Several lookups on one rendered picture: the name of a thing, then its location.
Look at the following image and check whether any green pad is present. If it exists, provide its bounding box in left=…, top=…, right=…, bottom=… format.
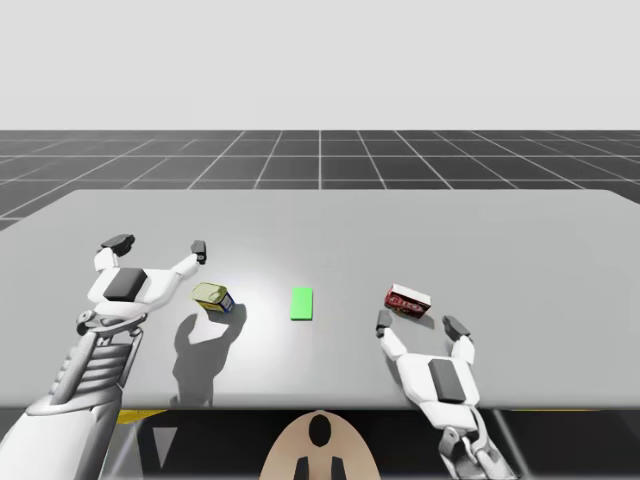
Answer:
left=289, top=286, right=315, bottom=322

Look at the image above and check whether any green and blue rectangular can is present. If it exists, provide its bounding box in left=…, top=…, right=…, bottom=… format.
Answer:
left=191, top=281, right=236, bottom=315

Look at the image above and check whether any red and white carton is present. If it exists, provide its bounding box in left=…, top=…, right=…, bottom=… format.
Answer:
left=384, top=283, right=433, bottom=320

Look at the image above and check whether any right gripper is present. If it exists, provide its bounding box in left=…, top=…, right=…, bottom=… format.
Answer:
left=375, top=309, right=482, bottom=429

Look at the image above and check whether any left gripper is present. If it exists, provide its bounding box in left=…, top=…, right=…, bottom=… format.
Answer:
left=87, top=233, right=209, bottom=318

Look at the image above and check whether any tan robot part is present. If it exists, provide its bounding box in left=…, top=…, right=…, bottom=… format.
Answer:
left=259, top=409, right=382, bottom=480

